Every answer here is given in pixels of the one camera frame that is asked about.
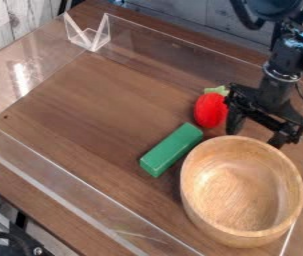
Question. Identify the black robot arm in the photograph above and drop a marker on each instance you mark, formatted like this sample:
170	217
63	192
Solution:
266	103

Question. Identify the green rectangular block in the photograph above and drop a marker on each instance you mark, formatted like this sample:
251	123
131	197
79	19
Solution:
170	149

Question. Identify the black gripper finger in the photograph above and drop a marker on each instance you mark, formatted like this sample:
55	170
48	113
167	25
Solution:
235	120
279	139

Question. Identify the wooden bowl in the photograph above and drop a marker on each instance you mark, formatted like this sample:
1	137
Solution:
241	190

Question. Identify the clear acrylic front wall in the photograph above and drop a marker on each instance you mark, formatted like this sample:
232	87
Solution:
91	222

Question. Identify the clear acrylic wall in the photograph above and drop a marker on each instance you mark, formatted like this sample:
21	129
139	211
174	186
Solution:
91	222
178	61

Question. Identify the red plush strawberry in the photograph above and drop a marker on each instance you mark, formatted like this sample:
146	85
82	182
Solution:
210	109

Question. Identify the black device with cable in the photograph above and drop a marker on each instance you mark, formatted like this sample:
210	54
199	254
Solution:
17	243

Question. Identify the clear acrylic back wall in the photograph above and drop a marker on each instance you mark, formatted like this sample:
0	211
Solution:
178	61

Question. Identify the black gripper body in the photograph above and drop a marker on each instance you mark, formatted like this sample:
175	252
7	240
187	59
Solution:
282	118

